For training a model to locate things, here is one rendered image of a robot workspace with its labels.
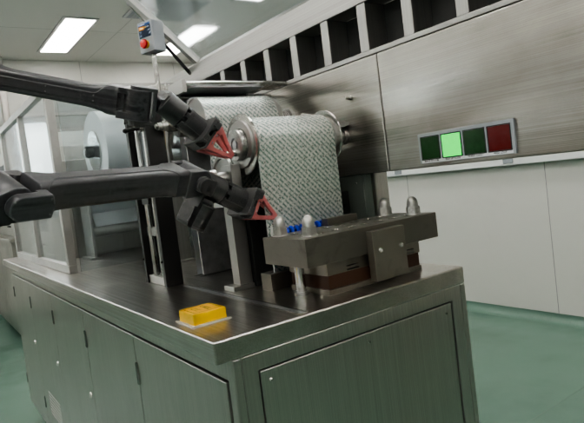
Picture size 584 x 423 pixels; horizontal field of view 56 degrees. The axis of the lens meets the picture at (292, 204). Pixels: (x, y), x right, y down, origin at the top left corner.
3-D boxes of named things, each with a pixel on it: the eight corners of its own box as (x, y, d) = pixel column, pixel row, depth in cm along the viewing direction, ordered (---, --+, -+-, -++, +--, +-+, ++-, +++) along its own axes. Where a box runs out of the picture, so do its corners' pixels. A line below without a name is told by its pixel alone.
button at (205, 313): (179, 321, 108) (177, 309, 108) (211, 313, 112) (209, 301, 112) (195, 327, 103) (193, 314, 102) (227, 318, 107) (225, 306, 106)
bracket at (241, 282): (222, 291, 135) (206, 168, 133) (245, 285, 138) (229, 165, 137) (232, 293, 130) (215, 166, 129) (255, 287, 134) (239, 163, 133)
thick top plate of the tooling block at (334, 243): (265, 264, 123) (262, 237, 123) (390, 234, 146) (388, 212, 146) (308, 268, 110) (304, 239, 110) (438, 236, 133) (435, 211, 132)
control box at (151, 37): (136, 54, 176) (132, 23, 175) (152, 56, 181) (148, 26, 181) (150, 49, 172) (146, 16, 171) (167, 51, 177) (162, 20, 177)
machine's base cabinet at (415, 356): (31, 418, 303) (9, 266, 299) (143, 381, 340) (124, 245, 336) (290, 835, 97) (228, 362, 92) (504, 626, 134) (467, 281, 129)
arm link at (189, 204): (204, 176, 110) (176, 161, 114) (179, 227, 110) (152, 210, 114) (237, 191, 120) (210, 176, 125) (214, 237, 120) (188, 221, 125)
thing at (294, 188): (268, 241, 129) (258, 163, 128) (343, 226, 142) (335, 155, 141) (269, 241, 128) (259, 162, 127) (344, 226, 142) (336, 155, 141)
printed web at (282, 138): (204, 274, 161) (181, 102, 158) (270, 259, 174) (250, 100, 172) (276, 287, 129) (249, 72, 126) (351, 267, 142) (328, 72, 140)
